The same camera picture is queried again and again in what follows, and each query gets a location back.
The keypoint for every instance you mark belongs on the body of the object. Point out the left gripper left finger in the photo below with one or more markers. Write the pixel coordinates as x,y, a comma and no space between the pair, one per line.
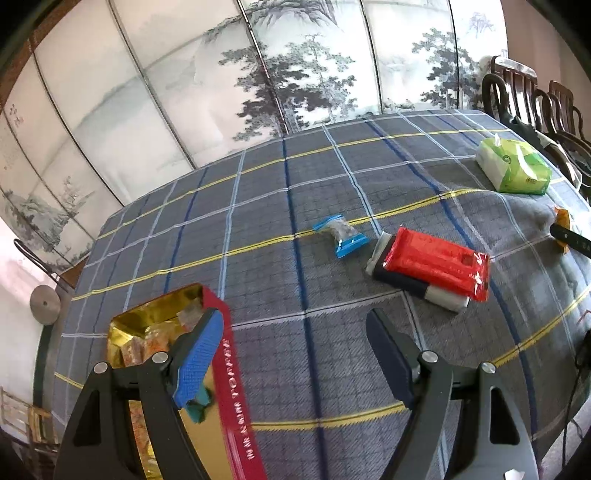
99,443

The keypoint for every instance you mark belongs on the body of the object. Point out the small wooden stool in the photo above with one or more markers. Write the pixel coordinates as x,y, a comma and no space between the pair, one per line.
29,422

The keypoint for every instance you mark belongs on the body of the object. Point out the small blue candy packet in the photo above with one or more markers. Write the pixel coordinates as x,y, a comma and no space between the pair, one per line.
347,238

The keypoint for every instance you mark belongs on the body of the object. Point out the orange snack packet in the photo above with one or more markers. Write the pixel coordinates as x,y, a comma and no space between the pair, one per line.
562,219

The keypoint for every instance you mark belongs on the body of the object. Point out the gold tin red toffee box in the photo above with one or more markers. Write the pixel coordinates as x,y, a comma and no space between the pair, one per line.
225,441

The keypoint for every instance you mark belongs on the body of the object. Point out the green tissue pack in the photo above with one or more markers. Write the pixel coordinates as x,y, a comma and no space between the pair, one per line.
513,166

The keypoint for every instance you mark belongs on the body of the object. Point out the teal candy packet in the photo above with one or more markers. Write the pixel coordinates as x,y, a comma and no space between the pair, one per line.
196,407

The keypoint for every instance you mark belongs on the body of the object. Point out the navy and pale blue pack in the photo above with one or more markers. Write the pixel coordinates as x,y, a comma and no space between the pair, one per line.
420,289

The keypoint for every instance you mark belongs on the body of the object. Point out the small fried twist bag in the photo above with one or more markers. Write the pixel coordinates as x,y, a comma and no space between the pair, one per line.
159,337

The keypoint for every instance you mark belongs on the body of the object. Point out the black metal stand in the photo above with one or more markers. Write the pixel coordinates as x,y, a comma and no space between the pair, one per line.
39,263

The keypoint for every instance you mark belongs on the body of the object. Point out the plaid grey tablecloth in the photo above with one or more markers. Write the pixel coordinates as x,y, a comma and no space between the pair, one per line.
244,227

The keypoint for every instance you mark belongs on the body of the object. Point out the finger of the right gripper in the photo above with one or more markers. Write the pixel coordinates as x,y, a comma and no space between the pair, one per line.
571,239

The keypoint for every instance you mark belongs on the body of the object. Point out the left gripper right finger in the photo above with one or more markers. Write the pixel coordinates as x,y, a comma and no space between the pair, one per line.
491,440

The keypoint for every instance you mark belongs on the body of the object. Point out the red snack pack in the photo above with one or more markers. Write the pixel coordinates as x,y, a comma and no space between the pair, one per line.
441,263

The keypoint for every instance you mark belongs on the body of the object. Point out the round grey disc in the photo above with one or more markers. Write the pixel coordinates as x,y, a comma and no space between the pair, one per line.
45,305

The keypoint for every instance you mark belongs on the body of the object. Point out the painted folding screen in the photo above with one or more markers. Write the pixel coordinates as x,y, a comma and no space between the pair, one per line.
105,101

